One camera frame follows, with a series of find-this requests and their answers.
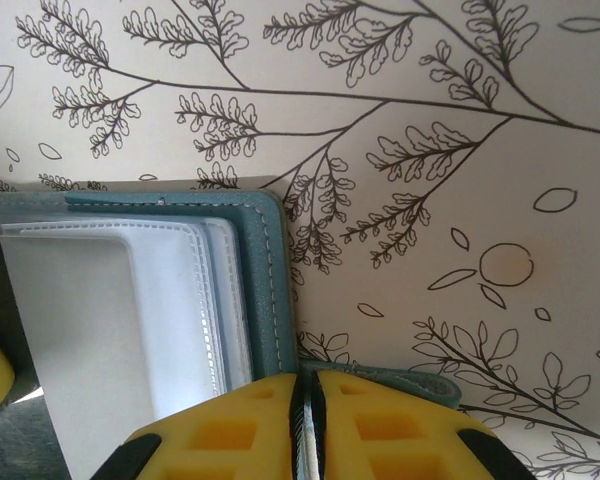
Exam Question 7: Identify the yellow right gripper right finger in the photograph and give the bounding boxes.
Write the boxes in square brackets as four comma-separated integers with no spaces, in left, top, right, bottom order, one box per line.
[310,370,534,480]

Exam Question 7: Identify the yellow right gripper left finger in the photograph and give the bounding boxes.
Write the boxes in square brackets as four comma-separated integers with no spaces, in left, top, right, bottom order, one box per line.
[90,372,300,480]

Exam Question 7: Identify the blue leather card holder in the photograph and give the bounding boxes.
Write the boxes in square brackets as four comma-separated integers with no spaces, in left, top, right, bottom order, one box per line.
[0,189,464,480]

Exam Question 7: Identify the floral patterned table cover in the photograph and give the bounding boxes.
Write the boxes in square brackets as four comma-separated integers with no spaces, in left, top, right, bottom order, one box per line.
[0,0,600,480]

